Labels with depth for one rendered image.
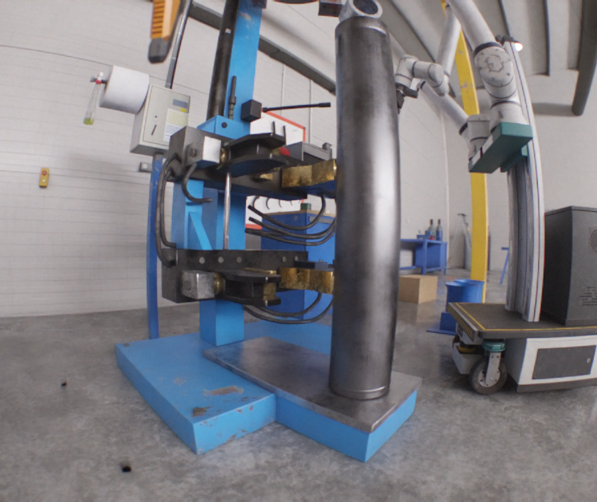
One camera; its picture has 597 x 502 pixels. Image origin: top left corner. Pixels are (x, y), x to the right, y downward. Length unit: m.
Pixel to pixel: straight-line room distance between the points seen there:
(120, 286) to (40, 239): 0.87
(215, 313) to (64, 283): 1.70
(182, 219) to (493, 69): 1.34
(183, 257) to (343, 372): 0.69
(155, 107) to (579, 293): 2.37
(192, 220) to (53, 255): 1.89
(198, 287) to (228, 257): 0.27
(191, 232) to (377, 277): 0.68
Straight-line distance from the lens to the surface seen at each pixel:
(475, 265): 3.41
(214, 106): 1.52
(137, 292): 3.02
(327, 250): 2.79
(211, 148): 1.09
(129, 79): 1.90
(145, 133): 1.85
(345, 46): 1.15
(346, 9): 1.32
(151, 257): 1.85
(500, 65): 1.34
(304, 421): 1.05
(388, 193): 0.92
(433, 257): 7.93
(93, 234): 2.88
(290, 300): 2.70
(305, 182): 1.39
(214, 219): 1.49
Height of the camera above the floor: 0.63
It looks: 1 degrees down
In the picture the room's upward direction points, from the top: 2 degrees clockwise
